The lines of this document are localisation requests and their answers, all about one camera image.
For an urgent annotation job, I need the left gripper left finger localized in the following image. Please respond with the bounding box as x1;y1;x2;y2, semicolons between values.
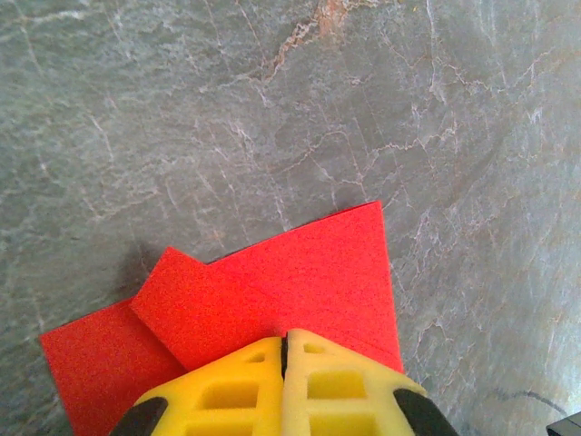
108;335;287;436

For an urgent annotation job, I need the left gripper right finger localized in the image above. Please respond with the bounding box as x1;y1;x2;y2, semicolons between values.
282;327;459;436

